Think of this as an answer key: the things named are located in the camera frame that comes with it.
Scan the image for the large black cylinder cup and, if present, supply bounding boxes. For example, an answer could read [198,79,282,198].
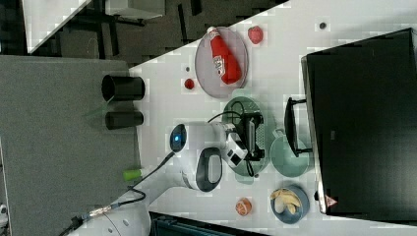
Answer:
[101,75,146,101]

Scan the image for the black oven appliance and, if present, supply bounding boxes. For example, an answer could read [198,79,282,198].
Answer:
[302,29,417,225]

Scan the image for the small red tomato toy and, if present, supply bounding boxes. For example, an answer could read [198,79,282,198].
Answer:
[184,79,195,89]

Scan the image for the grey round plate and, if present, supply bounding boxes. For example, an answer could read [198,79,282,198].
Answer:
[195,27,249,98]

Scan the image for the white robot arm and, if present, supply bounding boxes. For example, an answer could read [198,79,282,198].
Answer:
[60,111,265,236]

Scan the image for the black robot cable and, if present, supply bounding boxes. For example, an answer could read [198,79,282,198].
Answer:
[58,150,176,236]

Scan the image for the banana pieces toy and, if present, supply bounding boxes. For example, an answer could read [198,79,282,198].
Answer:
[269,189,301,214]

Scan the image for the red strawberry toy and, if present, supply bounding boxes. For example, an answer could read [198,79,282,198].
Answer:
[248,26,264,44]

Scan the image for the small black cylinder cup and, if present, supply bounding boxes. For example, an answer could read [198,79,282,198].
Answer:
[105,111,144,130]

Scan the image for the teal mug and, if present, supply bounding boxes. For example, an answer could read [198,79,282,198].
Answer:
[269,129,313,178]

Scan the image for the blue bowl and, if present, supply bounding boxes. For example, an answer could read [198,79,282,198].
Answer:
[269,185,310,224]

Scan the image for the green marker pen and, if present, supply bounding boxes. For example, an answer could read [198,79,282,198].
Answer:
[123,169,145,181]

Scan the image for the green plastic strainer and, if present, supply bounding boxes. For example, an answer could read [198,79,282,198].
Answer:
[221,96,273,185]

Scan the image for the black oven door handle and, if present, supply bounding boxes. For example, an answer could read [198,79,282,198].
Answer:
[284,97,312,157]

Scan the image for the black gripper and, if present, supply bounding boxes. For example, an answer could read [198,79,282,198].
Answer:
[236,112,265,161]

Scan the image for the dark teal bin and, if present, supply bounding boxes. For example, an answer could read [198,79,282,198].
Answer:
[149,215,267,236]

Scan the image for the red ketchup bottle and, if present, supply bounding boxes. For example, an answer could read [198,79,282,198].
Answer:
[207,27,242,85]

